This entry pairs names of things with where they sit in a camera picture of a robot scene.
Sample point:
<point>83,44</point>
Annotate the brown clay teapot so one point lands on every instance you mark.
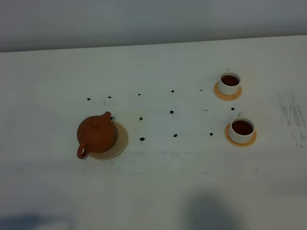
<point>96,134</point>

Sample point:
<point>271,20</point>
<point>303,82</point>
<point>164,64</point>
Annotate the beige round teapot coaster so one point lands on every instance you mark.
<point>117,148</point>

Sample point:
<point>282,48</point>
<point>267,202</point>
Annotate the near orange cup coaster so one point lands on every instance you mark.
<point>253,139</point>

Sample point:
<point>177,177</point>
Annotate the orange cup coaster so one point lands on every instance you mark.
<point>226,97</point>
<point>253,139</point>

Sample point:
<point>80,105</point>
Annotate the far orange cup coaster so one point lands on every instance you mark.
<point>226,97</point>

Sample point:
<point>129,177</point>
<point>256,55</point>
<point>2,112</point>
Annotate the far white teacup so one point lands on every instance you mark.
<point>229,83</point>

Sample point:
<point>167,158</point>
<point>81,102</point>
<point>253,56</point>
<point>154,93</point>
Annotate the white teacup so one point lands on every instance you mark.
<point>229,83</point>
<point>241,129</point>

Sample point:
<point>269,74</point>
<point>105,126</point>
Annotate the near white teacup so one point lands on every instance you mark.
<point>241,129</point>

